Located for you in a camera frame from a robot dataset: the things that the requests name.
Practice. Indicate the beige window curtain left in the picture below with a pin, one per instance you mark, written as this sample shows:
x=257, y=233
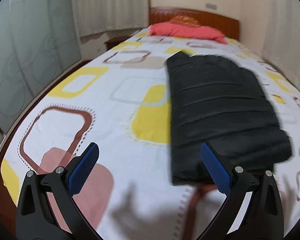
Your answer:
x=99, y=16

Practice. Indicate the wooden bed frame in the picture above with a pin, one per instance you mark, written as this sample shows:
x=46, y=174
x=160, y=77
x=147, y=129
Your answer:
x=8, y=208

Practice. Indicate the coral red pillow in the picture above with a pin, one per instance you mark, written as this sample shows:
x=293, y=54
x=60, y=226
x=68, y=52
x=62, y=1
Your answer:
x=186, y=31

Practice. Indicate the wall switch panel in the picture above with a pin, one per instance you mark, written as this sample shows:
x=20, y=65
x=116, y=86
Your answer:
x=211, y=6

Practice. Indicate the sheer white curtain right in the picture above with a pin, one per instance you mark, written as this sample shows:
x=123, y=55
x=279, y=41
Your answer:
x=282, y=44

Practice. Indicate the patterned white bed sheet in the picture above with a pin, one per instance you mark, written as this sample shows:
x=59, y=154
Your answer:
x=121, y=101

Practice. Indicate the orange embroidered cushion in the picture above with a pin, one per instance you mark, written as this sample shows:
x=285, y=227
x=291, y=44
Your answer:
x=185, y=20

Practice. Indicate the frosted glass wardrobe doors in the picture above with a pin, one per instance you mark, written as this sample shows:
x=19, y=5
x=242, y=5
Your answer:
x=38, y=42

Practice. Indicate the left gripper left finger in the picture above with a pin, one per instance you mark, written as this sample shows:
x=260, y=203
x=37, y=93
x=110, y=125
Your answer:
x=35, y=218

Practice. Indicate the black puffer jacket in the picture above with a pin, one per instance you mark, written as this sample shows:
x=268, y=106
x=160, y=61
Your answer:
x=214, y=100

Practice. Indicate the wooden headboard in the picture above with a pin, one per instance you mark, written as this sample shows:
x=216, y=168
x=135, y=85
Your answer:
x=229, y=26

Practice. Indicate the wooden nightstand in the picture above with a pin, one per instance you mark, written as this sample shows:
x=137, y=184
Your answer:
x=111, y=43

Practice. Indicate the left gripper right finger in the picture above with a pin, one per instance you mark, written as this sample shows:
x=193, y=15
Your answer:
x=252, y=208

